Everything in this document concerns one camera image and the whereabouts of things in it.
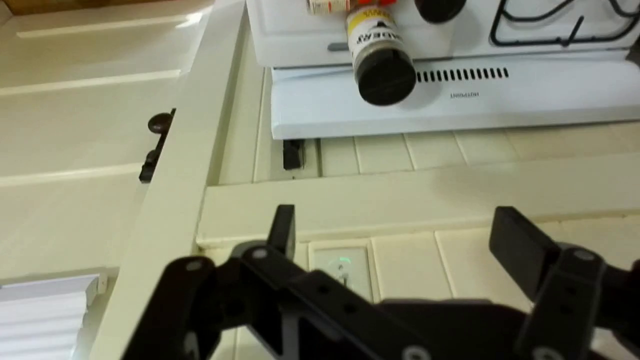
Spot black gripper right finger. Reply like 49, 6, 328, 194
488, 203, 640, 360

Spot red spice bottle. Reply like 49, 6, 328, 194
306, 0, 402, 20

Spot cream panelled door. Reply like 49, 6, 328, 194
0, 0, 219, 290

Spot white window blinds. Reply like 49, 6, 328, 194
0, 269, 110, 360

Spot short dark spice bottle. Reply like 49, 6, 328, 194
412, 0, 467, 26

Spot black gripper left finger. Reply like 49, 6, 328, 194
122, 202, 428, 360

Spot black door latch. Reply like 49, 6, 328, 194
135, 106, 177, 186

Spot black burner grate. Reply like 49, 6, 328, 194
488, 0, 640, 49

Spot white wall outlet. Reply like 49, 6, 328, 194
307, 242, 376, 303

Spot white gas stove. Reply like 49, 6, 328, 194
244, 0, 640, 143

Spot black power cord with plug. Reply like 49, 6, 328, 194
280, 135, 307, 173

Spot tall spice bottle yellow label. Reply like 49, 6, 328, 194
344, 4, 420, 107

